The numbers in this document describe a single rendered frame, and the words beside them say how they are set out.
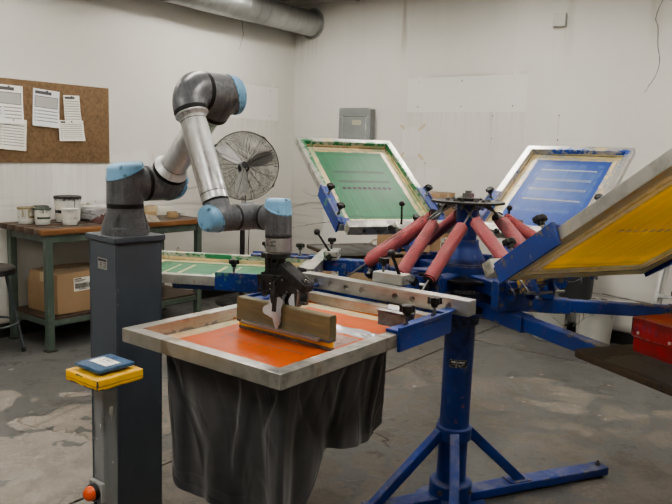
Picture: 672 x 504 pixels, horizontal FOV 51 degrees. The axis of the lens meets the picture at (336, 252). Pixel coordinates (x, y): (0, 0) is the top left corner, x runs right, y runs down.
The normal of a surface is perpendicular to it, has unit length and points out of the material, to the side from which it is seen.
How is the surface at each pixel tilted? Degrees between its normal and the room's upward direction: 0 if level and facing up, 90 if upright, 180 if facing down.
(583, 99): 90
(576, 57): 90
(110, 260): 90
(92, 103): 90
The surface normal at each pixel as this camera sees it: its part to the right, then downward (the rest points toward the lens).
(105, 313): -0.68, 0.08
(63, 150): 0.79, 0.11
